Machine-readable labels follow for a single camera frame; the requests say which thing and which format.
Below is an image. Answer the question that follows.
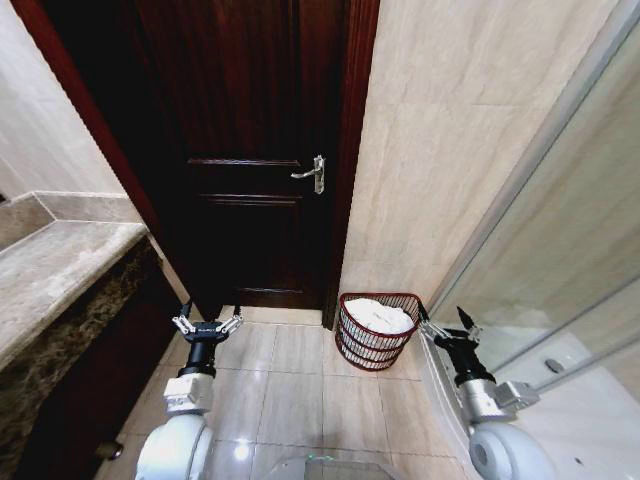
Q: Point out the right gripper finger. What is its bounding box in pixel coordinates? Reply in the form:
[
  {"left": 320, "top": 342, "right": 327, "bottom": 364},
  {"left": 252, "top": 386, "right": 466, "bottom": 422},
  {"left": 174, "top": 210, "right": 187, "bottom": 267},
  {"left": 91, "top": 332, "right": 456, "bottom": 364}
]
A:
[
  {"left": 416, "top": 301, "right": 450, "bottom": 344},
  {"left": 455, "top": 305, "right": 483, "bottom": 344}
]

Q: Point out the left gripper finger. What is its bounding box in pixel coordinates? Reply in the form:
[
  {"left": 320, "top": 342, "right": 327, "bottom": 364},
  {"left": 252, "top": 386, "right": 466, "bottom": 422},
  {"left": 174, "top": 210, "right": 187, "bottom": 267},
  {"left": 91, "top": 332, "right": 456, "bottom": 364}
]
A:
[
  {"left": 171, "top": 301, "right": 197, "bottom": 342},
  {"left": 215, "top": 303, "right": 245, "bottom": 338}
]

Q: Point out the white towel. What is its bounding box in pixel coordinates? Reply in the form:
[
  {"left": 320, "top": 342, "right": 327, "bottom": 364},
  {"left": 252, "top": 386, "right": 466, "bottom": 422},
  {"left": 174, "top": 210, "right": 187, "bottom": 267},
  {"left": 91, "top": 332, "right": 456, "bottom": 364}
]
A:
[{"left": 343, "top": 297, "right": 417, "bottom": 335}]

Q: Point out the white bathtub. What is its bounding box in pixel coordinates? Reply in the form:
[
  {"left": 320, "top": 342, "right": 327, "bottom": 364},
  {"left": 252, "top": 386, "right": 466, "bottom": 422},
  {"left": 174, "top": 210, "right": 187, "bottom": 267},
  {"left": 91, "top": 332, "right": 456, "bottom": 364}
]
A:
[{"left": 418, "top": 323, "right": 640, "bottom": 480}]

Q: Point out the round cabinet knob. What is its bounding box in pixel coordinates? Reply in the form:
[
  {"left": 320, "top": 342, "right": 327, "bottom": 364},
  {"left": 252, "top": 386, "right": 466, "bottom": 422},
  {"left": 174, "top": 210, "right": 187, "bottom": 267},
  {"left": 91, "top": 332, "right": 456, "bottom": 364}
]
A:
[{"left": 96, "top": 439, "right": 124, "bottom": 462}]

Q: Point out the marble vanity counter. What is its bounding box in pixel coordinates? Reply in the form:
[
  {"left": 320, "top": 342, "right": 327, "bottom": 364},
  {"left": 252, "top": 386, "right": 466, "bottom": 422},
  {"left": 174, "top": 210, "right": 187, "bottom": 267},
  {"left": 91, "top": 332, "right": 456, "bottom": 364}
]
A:
[{"left": 0, "top": 191, "right": 167, "bottom": 480}]

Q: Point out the glass shower screen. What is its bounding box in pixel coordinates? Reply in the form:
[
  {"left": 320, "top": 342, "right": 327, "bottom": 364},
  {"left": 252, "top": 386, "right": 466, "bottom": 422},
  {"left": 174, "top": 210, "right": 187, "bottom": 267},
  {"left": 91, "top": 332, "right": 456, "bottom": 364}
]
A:
[{"left": 427, "top": 0, "right": 640, "bottom": 396}]

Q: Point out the dark wooden door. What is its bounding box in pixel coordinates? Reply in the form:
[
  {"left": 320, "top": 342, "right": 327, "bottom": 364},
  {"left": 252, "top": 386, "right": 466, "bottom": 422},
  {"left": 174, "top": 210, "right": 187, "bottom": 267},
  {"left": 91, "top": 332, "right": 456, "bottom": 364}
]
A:
[{"left": 44, "top": 0, "right": 352, "bottom": 312}]

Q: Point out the red wire hamper basket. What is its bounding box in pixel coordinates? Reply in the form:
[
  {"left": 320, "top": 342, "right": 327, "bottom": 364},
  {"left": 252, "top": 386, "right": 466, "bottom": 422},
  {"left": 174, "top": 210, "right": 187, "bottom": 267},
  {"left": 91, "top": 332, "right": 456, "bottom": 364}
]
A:
[{"left": 334, "top": 291, "right": 426, "bottom": 373}]

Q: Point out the silver door handle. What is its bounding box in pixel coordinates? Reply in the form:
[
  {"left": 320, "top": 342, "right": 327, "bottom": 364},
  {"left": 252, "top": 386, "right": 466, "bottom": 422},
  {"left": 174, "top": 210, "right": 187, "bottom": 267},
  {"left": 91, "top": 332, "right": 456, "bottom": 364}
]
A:
[{"left": 290, "top": 154, "right": 326, "bottom": 196}]

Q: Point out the dark wooden door frame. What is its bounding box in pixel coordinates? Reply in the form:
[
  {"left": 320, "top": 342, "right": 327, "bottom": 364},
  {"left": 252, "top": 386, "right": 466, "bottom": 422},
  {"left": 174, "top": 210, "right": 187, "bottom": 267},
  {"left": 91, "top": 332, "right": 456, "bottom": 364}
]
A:
[{"left": 9, "top": 0, "right": 382, "bottom": 332}]

